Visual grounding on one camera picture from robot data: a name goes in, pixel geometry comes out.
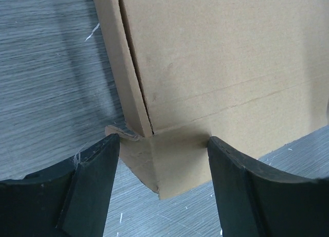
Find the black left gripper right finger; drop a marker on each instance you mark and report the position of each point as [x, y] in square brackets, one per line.
[255, 199]

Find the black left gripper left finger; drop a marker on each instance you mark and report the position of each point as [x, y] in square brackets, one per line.
[66, 199]

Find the cardboard box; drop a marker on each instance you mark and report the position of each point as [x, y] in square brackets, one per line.
[252, 72]

